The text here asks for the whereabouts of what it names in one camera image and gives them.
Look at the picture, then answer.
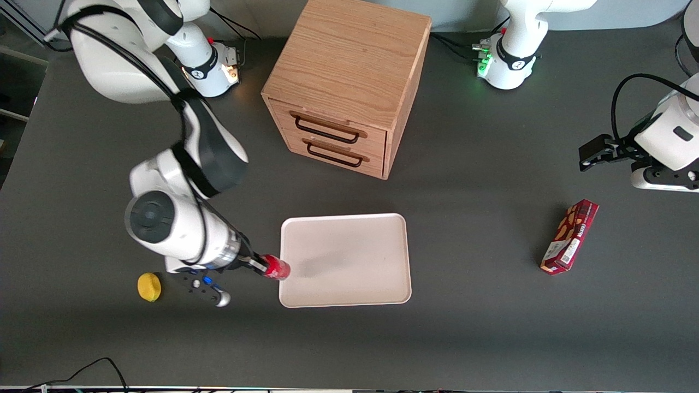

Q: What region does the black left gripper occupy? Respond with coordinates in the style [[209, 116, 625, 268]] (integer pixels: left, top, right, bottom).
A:
[[579, 134, 650, 172]]

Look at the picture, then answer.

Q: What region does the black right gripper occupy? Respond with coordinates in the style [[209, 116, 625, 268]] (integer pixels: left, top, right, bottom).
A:
[[232, 236, 269, 275]]

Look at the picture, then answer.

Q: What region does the red coke bottle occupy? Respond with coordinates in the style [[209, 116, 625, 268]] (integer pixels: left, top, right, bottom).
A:
[[261, 253, 291, 281]]

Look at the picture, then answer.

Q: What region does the cream rectangular tray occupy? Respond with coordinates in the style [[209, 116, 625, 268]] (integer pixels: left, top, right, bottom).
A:
[[279, 213, 412, 308]]

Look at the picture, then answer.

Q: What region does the red snack box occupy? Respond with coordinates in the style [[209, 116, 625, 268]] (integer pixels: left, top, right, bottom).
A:
[[540, 199, 600, 276]]

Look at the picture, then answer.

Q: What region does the yellow lemon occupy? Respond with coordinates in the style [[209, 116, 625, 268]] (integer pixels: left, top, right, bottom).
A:
[[137, 272, 163, 302]]

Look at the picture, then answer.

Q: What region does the wooden drawer front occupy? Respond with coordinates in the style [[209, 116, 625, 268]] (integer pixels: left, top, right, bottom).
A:
[[267, 98, 388, 157], [281, 128, 386, 178]]

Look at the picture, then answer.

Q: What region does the wooden drawer cabinet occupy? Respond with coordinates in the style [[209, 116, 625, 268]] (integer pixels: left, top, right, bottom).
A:
[[261, 0, 433, 181]]

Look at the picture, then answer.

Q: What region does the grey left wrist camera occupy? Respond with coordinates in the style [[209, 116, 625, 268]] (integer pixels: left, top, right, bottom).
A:
[[631, 161, 699, 193]]

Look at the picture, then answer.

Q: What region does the black metal drawer handle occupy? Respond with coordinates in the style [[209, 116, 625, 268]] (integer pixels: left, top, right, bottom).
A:
[[302, 139, 370, 168], [290, 111, 368, 145]]

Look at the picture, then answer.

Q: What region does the black cable at table edge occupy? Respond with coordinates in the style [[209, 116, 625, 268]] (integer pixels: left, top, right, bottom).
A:
[[21, 357, 129, 393]]

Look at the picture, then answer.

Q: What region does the black left arm base cable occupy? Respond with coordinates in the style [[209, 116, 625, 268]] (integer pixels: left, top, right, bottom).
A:
[[430, 16, 511, 62]]

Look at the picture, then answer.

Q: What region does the black arm base cable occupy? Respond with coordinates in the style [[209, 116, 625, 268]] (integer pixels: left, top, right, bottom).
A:
[[430, 16, 511, 62], [208, 8, 263, 42]]

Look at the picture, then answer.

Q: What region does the black right arm base cable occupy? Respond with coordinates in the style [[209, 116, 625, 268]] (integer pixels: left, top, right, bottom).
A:
[[208, 8, 263, 42]]

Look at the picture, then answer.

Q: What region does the grey aluminium frame rail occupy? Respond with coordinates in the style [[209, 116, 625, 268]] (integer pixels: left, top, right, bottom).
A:
[[5, 3, 58, 45]]

